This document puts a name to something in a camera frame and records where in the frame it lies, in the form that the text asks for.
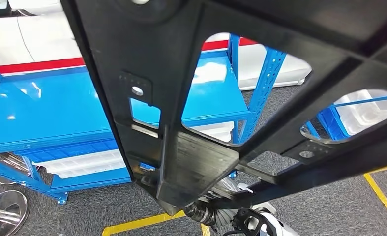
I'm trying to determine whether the white car with red stripe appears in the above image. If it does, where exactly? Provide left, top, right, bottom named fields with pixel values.
left=0, top=0, right=313, bottom=90

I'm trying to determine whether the blue metal shelf rack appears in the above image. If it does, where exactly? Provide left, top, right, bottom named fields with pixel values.
left=0, top=34, right=287, bottom=206
left=299, top=94, right=387, bottom=141

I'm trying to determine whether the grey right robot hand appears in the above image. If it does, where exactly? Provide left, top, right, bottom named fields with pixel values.
left=183, top=178, right=246, bottom=227

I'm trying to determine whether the blue plastic crate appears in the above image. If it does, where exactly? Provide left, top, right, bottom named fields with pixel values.
left=317, top=107, right=352, bottom=138

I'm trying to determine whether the black plastic panel part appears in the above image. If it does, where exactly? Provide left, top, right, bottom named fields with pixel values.
left=60, top=0, right=387, bottom=217

